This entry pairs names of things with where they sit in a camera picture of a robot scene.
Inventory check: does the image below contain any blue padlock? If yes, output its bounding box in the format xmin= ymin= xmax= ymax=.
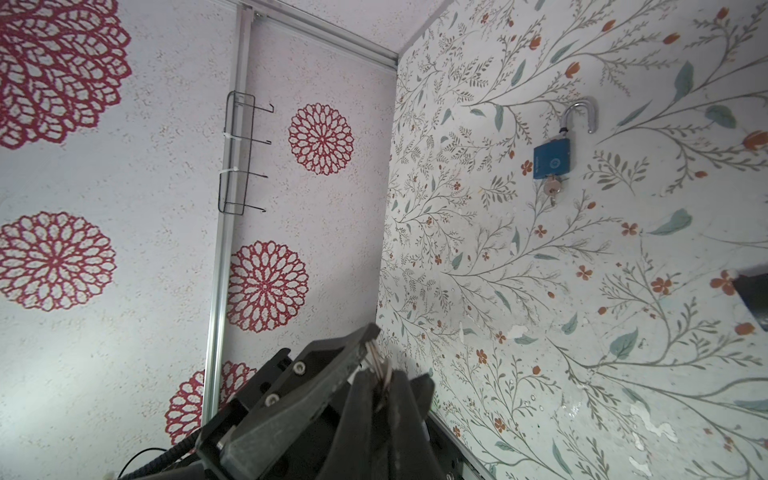
xmin=533 ymin=98 xmax=598 ymax=180

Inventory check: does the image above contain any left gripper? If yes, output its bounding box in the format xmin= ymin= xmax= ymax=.
xmin=196 ymin=323 xmax=380 ymax=479

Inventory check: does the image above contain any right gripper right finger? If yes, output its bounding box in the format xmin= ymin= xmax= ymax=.
xmin=387 ymin=370 xmax=445 ymax=479

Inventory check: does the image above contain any silver key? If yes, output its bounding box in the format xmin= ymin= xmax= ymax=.
xmin=365 ymin=340 xmax=393 ymax=396
xmin=543 ymin=175 xmax=563 ymax=207

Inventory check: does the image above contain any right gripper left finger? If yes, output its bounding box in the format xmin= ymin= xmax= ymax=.
xmin=318 ymin=371 xmax=377 ymax=480

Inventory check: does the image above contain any black padlock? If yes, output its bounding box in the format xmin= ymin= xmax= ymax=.
xmin=733 ymin=273 xmax=768 ymax=331

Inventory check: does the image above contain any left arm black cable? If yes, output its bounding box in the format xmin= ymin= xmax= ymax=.
xmin=116 ymin=428 xmax=202 ymax=480

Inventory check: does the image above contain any black wire wall rack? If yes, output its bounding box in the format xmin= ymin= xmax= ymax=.
xmin=217 ymin=90 xmax=275 ymax=216

